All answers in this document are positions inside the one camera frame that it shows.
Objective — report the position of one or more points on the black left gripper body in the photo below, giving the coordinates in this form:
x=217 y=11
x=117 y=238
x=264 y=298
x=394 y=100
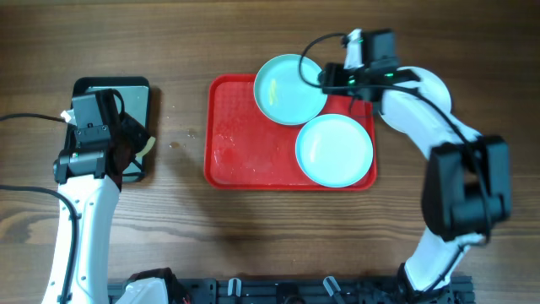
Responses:
x=139 y=138

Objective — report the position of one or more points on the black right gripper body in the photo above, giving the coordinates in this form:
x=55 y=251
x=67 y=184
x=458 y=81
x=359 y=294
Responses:
x=335 y=75

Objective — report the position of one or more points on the yellow green sponge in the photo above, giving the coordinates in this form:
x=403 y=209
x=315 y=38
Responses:
x=149 y=145

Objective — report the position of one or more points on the teal plate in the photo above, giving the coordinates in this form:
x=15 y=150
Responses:
x=282 y=96
x=334 y=151

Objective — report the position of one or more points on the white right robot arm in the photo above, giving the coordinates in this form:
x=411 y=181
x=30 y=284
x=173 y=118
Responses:
x=467 y=186

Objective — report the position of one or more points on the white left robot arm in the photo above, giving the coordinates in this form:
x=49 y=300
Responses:
x=89 y=192

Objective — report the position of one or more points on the black tray with water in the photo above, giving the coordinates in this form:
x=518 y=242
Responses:
x=136 y=93

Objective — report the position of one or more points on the red plastic tray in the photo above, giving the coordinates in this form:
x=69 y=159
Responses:
x=245 y=150

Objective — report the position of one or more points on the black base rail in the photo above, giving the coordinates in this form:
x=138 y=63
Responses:
x=377 y=290

